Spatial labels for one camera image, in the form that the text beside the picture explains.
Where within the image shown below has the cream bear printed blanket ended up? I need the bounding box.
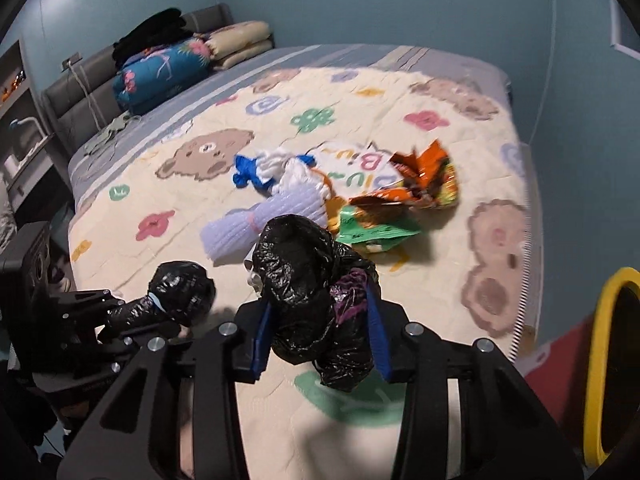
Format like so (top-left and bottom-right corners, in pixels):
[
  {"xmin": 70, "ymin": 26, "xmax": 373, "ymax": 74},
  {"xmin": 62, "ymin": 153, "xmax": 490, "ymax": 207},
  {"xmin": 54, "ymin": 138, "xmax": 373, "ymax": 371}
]
[{"xmin": 67, "ymin": 67, "xmax": 531, "ymax": 480}]

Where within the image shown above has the green snack packet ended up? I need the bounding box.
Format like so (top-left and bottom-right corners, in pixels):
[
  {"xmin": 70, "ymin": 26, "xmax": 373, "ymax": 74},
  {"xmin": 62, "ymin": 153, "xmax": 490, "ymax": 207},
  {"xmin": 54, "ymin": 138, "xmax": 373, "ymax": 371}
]
[{"xmin": 335, "ymin": 205, "xmax": 423, "ymax": 256}]

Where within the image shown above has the grey padded headboard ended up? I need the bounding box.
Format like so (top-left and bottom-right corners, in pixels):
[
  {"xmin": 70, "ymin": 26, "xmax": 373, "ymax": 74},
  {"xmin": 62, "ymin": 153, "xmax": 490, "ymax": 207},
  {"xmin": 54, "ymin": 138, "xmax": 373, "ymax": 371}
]
[{"xmin": 42, "ymin": 3, "xmax": 236, "ymax": 161}]

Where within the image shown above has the white charging cable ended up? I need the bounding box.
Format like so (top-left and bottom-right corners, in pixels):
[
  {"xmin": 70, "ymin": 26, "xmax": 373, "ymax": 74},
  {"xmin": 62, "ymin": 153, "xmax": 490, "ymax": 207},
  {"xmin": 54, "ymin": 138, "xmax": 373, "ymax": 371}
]
[{"xmin": 70, "ymin": 64, "xmax": 110, "ymax": 132}]

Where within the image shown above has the red printed floor mat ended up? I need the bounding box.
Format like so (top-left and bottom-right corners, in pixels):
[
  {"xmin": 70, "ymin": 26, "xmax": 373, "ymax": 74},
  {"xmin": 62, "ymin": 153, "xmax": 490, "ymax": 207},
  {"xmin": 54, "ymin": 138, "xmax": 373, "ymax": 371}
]
[{"xmin": 520, "ymin": 320, "xmax": 601, "ymax": 438}]

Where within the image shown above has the blue floral quilt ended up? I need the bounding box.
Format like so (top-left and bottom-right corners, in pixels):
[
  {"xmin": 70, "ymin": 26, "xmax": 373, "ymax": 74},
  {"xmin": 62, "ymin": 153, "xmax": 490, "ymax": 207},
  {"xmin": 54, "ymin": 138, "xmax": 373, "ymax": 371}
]
[{"xmin": 112, "ymin": 40, "xmax": 213, "ymax": 116}]

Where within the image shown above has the white blue crumpled cloth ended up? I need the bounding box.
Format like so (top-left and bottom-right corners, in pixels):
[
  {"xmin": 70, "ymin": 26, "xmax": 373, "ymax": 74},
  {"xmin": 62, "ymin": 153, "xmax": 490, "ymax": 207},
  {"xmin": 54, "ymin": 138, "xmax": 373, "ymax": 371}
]
[{"xmin": 232, "ymin": 149, "xmax": 321, "ymax": 193}]

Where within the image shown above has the small grey cloth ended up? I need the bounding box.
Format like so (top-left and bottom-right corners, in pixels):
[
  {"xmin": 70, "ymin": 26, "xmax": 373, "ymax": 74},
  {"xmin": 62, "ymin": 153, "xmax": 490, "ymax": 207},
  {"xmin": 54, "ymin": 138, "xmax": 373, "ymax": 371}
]
[{"xmin": 84, "ymin": 115, "xmax": 142, "ymax": 157}]

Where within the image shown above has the black plastic bag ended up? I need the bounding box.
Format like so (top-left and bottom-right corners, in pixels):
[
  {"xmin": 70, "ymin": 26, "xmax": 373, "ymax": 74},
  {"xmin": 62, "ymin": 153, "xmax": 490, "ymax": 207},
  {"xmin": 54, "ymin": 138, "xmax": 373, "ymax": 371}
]
[
  {"xmin": 97, "ymin": 261, "xmax": 217, "ymax": 343},
  {"xmin": 251, "ymin": 214, "xmax": 381, "ymax": 393}
]

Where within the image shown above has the yellow rimmed bin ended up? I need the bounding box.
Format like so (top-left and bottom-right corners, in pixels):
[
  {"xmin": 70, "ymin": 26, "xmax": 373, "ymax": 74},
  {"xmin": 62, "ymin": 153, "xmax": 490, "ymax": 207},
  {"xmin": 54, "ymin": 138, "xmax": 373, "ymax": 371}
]
[{"xmin": 582, "ymin": 266, "xmax": 640, "ymax": 468}]

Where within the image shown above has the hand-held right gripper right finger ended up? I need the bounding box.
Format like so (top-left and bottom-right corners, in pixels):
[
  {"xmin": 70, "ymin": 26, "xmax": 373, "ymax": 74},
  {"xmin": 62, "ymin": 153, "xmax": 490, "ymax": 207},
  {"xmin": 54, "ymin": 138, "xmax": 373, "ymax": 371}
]
[{"xmin": 366, "ymin": 285, "xmax": 584, "ymax": 480}]

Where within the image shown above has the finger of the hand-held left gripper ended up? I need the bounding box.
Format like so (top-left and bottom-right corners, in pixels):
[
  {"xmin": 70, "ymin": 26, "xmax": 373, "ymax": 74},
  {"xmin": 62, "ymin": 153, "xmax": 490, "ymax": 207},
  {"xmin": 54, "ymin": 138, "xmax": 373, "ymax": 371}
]
[
  {"xmin": 69, "ymin": 321, "xmax": 182, "ymax": 377},
  {"xmin": 47, "ymin": 288, "xmax": 127, "ymax": 334}
]

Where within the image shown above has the white framed window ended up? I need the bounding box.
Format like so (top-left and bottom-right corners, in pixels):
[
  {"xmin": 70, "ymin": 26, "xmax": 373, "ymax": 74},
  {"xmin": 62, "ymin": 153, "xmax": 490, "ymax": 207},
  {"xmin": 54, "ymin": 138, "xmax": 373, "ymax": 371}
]
[{"xmin": 607, "ymin": 5, "xmax": 640, "ymax": 63}]

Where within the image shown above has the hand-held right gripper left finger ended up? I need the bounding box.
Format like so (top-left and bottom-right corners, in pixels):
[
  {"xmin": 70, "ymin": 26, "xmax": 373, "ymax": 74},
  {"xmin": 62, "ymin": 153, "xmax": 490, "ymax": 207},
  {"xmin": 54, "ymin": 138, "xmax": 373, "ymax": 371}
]
[{"xmin": 56, "ymin": 301, "xmax": 275, "ymax": 480}]

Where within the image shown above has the black clothing pile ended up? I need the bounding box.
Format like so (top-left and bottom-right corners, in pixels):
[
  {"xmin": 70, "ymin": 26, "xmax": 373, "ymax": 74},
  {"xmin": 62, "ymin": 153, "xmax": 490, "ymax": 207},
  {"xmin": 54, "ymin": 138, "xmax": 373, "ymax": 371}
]
[{"xmin": 111, "ymin": 8, "xmax": 193, "ymax": 68}]

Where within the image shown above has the beige folded blanket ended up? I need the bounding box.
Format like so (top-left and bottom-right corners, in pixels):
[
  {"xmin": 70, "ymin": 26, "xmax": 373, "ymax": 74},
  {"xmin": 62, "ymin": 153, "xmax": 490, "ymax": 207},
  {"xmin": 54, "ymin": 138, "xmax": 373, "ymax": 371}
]
[{"xmin": 197, "ymin": 21, "xmax": 276, "ymax": 68}]

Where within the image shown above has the white printed wrapper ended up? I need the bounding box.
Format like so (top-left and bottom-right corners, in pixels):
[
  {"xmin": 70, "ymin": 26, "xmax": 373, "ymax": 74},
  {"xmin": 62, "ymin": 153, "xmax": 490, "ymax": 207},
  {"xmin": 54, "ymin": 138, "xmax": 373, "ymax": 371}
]
[{"xmin": 305, "ymin": 141, "xmax": 396, "ymax": 196}]

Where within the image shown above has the orange snack wrapper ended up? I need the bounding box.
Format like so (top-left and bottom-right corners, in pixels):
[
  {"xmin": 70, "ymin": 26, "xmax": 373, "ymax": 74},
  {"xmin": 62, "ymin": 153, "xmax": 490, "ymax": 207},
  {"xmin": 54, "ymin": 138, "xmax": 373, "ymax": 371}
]
[{"xmin": 350, "ymin": 140, "xmax": 460, "ymax": 211}]

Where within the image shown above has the white bedside shelf unit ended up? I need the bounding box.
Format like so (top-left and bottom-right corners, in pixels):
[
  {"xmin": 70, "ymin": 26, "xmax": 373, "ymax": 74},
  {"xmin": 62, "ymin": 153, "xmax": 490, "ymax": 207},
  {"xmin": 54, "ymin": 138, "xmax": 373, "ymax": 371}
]
[{"xmin": 0, "ymin": 40, "xmax": 68, "ymax": 221}]

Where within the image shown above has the lavender ribbed cloth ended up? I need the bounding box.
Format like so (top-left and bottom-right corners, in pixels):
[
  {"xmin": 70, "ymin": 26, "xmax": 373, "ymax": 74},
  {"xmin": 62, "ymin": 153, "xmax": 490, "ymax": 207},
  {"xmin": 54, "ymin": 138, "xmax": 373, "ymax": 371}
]
[{"xmin": 200, "ymin": 180, "xmax": 336, "ymax": 263}]

